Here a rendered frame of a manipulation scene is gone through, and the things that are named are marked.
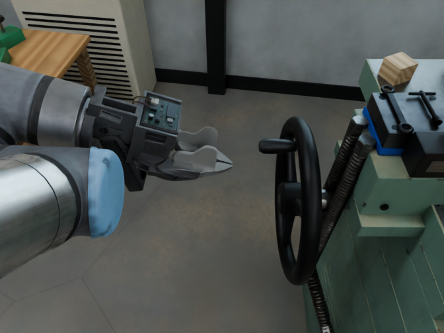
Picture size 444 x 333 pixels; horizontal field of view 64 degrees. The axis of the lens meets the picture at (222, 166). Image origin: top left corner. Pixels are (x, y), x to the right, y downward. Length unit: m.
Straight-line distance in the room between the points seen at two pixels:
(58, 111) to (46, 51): 1.21
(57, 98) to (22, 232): 0.23
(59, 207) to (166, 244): 1.22
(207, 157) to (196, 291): 0.98
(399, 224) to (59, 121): 0.49
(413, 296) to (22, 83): 0.63
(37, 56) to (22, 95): 1.18
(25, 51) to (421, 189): 1.51
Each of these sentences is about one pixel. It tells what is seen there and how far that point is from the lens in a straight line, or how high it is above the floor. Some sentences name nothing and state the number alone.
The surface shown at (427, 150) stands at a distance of 0.50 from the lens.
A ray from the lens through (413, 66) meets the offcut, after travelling 0.79.
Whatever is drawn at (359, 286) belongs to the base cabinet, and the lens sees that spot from 0.87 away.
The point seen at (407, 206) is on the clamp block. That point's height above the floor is 0.89.
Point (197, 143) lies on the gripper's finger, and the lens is 0.53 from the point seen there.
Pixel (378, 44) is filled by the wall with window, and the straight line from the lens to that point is 2.05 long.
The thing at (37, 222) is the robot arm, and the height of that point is 1.11.
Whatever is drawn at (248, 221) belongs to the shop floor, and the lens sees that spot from 1.56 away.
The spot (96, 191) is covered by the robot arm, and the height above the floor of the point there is 1.07.
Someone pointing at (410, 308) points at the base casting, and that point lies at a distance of 0.68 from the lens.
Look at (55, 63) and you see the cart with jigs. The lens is 1.58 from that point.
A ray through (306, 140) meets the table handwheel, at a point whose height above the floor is 0.95.
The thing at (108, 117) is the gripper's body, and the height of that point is 1.03.
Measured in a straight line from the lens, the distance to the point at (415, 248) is 0.64.
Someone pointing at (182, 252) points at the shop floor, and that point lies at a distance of 1.49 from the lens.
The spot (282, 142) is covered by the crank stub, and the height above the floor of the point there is 0.93.
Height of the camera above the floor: 1.33
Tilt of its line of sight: 50 degrees down
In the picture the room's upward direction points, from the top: straight up
